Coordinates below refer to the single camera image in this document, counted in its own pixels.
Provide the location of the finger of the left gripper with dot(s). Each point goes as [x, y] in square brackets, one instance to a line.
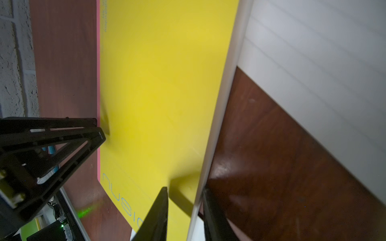
[23, 160]

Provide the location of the blue handled pliers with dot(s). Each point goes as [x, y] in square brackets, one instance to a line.
[50, 150]

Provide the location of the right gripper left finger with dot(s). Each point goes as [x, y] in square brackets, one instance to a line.
[154, 228]

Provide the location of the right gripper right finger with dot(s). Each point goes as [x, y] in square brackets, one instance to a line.
[216, 225]

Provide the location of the open notebook rear angled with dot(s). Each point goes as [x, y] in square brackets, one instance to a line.
[324, 63]

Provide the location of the yellow cover notebook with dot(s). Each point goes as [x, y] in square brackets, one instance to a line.
[165, 70]

